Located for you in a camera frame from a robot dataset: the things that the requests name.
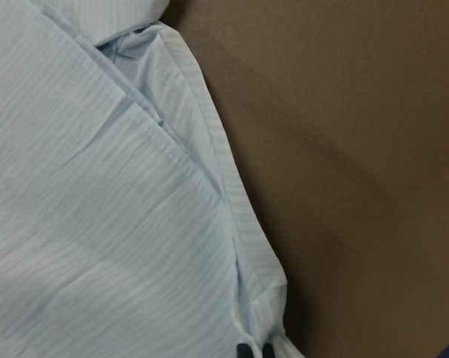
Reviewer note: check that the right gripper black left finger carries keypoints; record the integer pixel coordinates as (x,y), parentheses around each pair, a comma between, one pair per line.
(243,350)

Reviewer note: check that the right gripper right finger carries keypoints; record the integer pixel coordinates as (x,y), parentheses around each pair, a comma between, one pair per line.
(268,351)

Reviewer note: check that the light blue shirt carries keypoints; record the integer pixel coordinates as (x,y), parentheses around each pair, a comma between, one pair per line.
(125,229)

